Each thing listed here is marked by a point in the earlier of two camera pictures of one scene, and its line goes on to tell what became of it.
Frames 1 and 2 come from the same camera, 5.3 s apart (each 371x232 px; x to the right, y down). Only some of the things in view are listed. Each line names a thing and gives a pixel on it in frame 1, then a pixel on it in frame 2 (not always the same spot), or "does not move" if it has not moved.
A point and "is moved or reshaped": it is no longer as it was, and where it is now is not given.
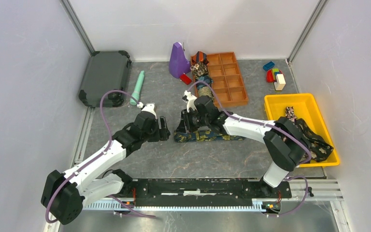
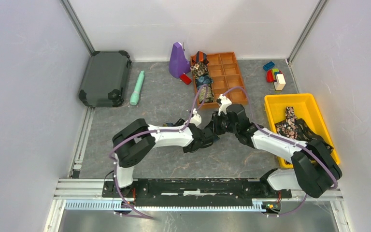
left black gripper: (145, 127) to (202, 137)
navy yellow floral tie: (203, 135) is moved or reshaped
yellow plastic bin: (306, 108) does not move
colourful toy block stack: (271, 75) does not move
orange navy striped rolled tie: (199, 57) does not move
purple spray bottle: (178, 64) does not move
